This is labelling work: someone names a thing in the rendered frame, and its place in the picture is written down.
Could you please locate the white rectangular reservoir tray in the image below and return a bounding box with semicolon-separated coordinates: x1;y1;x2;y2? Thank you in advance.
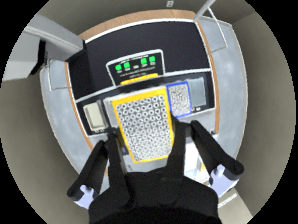
83;101;107;131

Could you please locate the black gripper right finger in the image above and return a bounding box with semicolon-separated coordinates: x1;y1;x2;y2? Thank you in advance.
155;111;244;208

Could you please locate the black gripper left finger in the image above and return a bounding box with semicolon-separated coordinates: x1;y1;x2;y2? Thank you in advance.
67;126;134;211

